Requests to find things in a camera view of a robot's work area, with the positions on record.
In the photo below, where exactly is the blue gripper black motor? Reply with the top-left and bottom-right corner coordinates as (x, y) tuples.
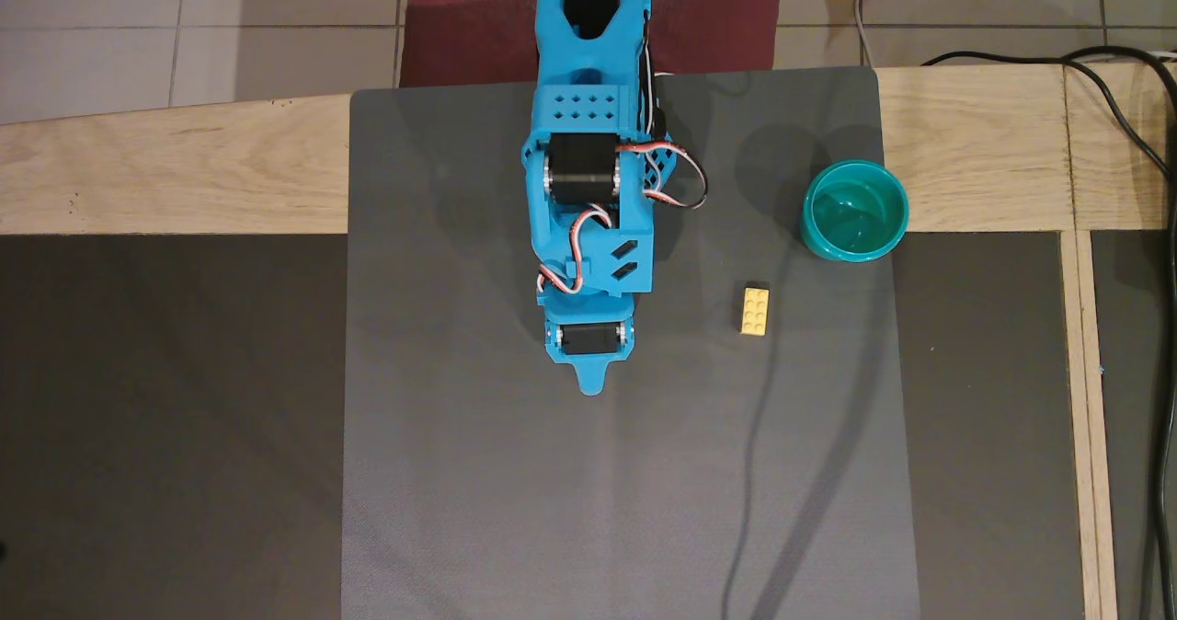
(541, 293), (637, 396)

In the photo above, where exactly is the pale yellow lego brick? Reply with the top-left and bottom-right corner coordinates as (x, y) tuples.
(740, 286), (771, 337)

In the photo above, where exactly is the dark grey table mat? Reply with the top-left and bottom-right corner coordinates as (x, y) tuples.
(341, 66), (922, 620)

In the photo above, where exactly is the green plastic cup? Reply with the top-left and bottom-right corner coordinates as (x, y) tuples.
(801, 160), (910, 263)

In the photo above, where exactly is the black cable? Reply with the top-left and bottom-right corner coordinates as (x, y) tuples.
(922, 46), (1177, 620)

